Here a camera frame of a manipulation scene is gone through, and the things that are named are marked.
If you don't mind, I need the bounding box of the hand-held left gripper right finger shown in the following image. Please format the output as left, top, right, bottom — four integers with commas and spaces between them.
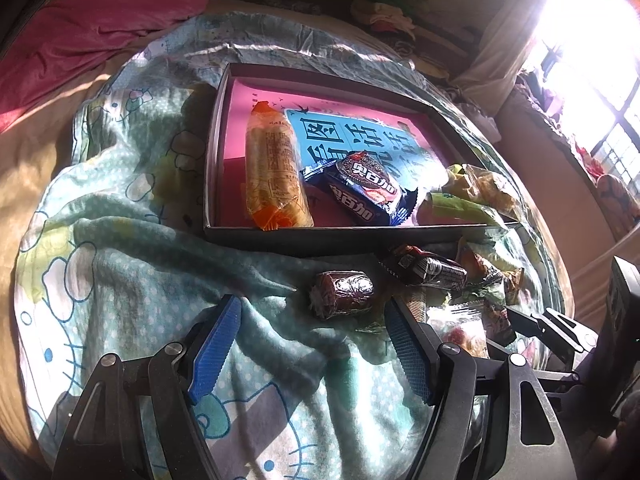
384, 296, 576, 480

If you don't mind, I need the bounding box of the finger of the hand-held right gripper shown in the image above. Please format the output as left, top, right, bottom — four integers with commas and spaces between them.
505, 307, 599, 369
487, 339, 592, 397

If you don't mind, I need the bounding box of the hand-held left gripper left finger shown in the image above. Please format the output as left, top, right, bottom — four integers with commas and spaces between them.
50, 294, 244, 480

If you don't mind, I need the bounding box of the clear candy packet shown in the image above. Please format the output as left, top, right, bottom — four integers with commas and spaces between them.
427, 300, 489, 359

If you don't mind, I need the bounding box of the brown round cake packet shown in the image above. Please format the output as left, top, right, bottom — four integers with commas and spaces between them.
310, 270, 375, 319

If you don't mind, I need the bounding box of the brown chocolate bar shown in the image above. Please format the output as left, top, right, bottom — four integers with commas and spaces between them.
382, 245, 469, 289

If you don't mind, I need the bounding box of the shallow dark cardboard box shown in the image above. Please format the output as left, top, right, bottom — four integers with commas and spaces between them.
202, 62, 524, 257

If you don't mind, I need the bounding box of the yellow-green snack packet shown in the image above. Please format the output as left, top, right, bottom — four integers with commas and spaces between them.
417, 191, 509, 229

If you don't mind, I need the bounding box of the clear yellow pastry packet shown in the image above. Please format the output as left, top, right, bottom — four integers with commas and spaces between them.
447, 164, 524, 221

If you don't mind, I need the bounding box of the blue cookie packet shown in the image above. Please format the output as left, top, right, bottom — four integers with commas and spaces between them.
300, 151, 419, 227

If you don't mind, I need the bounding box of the orange cracker packet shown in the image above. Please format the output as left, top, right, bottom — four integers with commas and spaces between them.
245, 101, 315, 232

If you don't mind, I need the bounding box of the cartoon cat printed blanket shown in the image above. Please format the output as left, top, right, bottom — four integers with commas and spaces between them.
15, 10, 567, 480

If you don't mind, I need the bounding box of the purple ruffled cloth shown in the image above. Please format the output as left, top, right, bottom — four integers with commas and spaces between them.
515, 67, 601, 161

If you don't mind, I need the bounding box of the white crumpled cloth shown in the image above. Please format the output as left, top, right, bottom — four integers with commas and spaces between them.
447, 85, 502, 137

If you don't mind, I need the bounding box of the beige bed sheet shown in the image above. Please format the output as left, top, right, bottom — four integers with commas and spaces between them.
0, 0, 576, 461

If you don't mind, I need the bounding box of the window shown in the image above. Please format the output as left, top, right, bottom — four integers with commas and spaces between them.
525, 0, 640, 187

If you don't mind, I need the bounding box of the beige curtain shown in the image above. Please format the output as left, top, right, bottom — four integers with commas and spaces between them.
452, 0, 551, 95

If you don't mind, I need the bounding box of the pile of clothes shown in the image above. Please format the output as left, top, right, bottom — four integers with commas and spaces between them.
350, 0, 482, 79

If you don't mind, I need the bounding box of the pink pillow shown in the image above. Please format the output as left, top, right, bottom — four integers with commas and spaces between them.
0, 0, 213, 134

